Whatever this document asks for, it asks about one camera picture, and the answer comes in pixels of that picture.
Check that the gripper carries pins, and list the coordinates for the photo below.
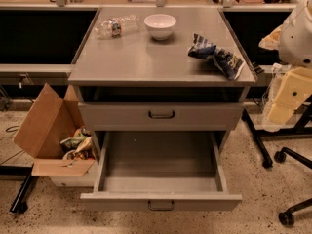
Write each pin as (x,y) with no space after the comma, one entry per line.
(297,39)

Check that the blue chip bag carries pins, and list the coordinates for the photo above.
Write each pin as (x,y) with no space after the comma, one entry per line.
(226,62)

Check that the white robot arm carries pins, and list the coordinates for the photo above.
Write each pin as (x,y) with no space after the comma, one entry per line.
(293,41)

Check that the grey drawer cabinet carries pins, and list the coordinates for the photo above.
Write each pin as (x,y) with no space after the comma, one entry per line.
(137,68)

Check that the open grey middle drawer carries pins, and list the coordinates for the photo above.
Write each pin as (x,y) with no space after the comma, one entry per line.
(160,171)

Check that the closed grey upper drawer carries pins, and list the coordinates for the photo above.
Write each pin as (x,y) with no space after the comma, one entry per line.
(148,116)

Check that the white ceramic bowl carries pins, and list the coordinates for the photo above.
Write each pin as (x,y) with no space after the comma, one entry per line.
(160,26)

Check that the clear plastic water bottle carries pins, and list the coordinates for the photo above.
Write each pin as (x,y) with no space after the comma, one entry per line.
(117,26)

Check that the snack bags in box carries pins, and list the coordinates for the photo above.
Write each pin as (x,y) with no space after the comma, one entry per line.
(79,146)

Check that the brown cardboard box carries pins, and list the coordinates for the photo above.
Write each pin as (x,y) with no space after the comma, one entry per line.
(50,120)

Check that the black left stand foot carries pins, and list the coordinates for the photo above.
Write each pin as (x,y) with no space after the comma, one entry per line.
(19,205)

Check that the black table leg frame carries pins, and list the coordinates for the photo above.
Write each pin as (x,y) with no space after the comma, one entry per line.
(299,129)

